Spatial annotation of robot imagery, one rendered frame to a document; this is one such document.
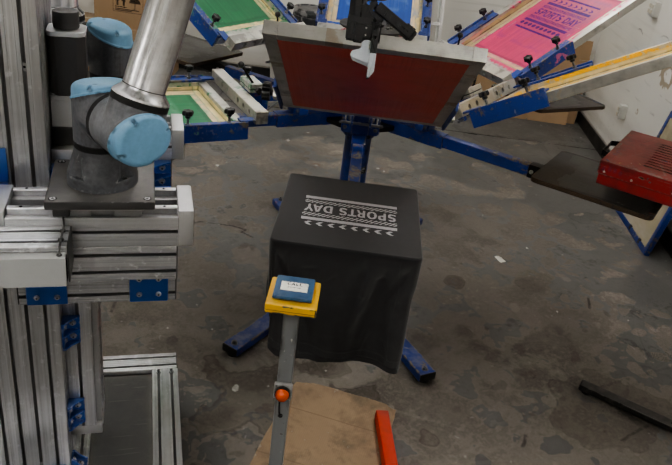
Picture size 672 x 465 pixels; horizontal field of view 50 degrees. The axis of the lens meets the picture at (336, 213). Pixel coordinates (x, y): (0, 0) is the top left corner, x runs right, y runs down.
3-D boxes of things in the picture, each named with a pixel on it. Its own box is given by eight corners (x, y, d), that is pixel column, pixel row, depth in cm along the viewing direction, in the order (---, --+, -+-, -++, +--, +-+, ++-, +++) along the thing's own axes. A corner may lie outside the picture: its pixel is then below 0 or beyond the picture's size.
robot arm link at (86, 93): (115, 125, 162) (113, 66, 156) (143, 145, 153) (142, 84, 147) (62, 132, 155) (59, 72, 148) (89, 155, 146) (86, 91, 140)
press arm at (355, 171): (354, 256, 220) (356, 240, 218) (335, 254, 220) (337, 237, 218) (366, 123, 331) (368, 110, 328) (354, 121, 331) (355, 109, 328)
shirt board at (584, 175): (668, 202, 285) (675, 184, 281) (645, 237, 254) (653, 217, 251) (383, 111, 346) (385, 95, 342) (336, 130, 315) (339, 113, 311)
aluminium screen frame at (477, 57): (486, 63, 183) (488, 48, 183) (261, 33, 184) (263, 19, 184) (441, 127, 261) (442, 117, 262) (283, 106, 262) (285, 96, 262)
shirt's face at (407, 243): (420, 260, 206) (421, 258, 206) (271, 240, 207) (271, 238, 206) (415, 190, 249) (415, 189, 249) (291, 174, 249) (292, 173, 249)
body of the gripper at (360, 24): (345, 43, 173) (352, -9, 171) (380, 47, 173) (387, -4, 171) (344, 40, 166) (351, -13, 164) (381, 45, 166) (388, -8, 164)
